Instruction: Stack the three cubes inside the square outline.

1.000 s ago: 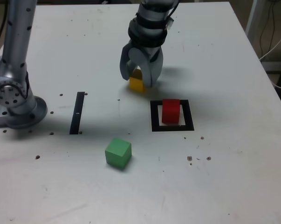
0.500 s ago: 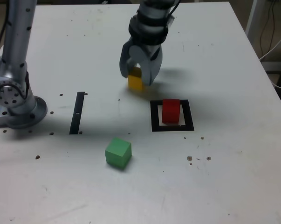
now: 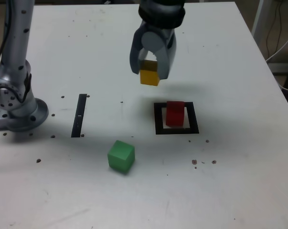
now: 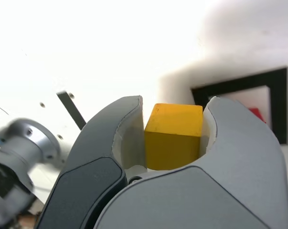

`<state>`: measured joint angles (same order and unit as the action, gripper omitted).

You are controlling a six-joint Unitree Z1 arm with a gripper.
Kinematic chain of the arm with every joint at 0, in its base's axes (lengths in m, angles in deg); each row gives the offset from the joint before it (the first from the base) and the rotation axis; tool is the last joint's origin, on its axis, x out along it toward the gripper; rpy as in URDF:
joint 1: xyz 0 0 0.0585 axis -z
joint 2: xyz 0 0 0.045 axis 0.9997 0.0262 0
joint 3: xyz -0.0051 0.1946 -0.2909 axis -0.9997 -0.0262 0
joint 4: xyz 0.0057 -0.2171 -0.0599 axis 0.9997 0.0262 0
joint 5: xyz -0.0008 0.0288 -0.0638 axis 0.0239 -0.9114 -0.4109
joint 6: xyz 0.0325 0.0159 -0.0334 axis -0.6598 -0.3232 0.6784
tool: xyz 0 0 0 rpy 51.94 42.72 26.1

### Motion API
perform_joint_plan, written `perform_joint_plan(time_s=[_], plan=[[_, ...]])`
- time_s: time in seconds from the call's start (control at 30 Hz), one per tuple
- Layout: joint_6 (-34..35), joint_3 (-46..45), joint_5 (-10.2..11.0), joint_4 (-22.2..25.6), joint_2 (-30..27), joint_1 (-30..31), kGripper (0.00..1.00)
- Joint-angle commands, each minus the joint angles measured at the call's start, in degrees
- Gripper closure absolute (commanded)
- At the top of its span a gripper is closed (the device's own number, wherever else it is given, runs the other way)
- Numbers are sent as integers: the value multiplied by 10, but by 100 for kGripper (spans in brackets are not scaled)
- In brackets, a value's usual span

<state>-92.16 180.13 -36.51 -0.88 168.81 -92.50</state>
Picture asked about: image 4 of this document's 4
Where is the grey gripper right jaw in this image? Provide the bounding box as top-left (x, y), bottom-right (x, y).
top-left (95, 95), bottom-right (288, 229)

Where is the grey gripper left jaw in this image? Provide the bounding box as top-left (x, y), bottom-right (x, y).
top-left (35, 95), bottom-right (148, 229)

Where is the yellow cube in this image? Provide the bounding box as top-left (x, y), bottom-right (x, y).
top-left (143, 103), bottom-right (204, 171)

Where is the red cube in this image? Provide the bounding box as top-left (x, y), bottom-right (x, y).
top-left (248, 107), bottom-right (267, 125)

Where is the black tape square outline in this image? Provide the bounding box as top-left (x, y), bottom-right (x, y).
top-left (190, 66), bottom-right (288, 145)

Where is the black tape strip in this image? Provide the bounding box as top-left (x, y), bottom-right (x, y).
top-left (56, 91), bottom-right (87, 131)

